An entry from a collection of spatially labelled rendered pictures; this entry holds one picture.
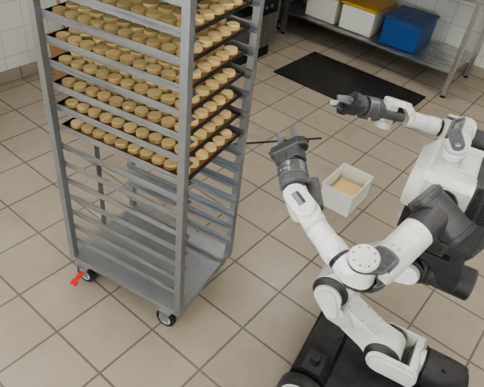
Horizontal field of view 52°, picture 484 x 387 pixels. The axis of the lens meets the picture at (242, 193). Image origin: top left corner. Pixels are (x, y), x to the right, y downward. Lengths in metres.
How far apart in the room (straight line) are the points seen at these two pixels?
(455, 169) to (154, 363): 1.49
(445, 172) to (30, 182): 2.46
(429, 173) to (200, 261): 1.34
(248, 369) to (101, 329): 0.70
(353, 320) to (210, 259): 0.81
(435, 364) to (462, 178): 0.88
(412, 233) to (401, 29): 3.81
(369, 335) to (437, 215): 0.85
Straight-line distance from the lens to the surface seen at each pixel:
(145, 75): 1.67
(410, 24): 4.95
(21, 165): 3.42
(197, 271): 2.44
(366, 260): 1.24
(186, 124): 1.60
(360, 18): 5.16
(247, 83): 1.97
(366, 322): 2.08
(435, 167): 1.53
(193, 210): 2.50
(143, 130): 1.87
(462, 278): 1.80
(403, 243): 1.30
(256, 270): 2.68
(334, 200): 3.10
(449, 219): 1.39
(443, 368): 2.15
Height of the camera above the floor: 1.98
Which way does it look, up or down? 39 degrees down
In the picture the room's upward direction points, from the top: 8 degrees clockwise
